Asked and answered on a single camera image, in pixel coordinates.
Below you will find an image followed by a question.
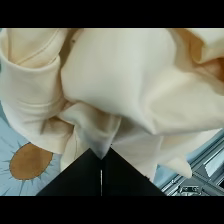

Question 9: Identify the silver frame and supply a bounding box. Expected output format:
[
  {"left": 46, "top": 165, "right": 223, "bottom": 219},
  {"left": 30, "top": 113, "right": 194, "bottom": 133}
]
[{"left": 160, "top": 134, "right": 224, "bottom": 197}]

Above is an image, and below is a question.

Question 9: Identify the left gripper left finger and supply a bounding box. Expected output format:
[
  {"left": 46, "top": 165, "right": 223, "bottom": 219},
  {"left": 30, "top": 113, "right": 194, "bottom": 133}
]
[{"left": 35, "top": 148, "right": 102, "bottom": 197}]

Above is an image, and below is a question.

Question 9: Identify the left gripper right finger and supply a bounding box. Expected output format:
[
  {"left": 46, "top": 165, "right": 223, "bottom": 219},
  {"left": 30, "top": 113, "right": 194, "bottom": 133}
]
[{"left": 100, "top": 147, "right": 167, "bottom": 197}]

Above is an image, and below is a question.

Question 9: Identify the cream shirt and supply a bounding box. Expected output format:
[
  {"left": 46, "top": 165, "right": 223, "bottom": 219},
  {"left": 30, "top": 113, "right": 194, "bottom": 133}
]
[{"left": 0, "top": 27, "right": 224, "bottom": 183}]

